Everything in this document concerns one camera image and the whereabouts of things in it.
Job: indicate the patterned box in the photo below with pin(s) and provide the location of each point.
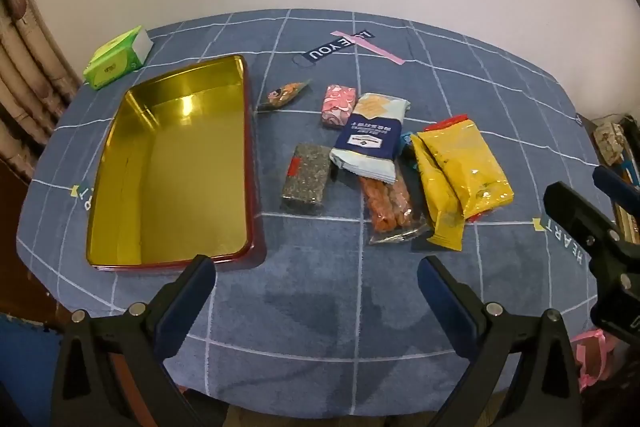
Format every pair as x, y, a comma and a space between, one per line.
610, 142

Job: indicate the grey speckled snack packet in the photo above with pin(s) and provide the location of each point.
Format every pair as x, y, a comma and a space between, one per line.
306, 177

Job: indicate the cone-shaped candy packet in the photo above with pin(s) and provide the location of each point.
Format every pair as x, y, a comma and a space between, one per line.
285, 94

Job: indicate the blue foam mat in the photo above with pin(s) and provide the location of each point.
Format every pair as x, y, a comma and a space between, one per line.
25, 357

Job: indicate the blue cracker packet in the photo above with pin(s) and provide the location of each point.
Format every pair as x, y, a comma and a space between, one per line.
370, 137

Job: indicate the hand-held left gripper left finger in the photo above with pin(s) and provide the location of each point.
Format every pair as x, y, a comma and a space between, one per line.
185, 307

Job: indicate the clear bag of orange snacks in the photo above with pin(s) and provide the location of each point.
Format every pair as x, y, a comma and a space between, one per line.
385, 207

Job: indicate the blue grid tablecloth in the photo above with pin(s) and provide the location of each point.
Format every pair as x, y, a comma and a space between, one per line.
310, 307

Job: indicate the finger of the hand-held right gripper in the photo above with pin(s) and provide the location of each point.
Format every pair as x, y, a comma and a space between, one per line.
614, 184
575, 214

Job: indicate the gold tin box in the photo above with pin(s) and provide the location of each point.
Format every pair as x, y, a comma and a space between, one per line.
190, 167

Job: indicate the pink snack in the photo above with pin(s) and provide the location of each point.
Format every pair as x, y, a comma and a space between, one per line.
339, 107

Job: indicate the wide yellow snack packet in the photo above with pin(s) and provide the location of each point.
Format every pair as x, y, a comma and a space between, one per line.
470, 167

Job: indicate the green tissue pack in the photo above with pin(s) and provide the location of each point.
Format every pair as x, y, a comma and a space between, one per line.
117, 59

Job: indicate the pink plastic bag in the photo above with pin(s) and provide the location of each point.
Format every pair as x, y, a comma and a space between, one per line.
592, 357

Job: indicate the brown wooden cabinet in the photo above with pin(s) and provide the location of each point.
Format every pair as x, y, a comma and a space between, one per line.
20, 257

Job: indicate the beige patterned curtain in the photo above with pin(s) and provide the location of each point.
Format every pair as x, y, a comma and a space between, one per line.
30, 72

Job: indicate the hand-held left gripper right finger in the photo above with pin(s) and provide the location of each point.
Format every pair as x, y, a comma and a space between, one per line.
445, 302

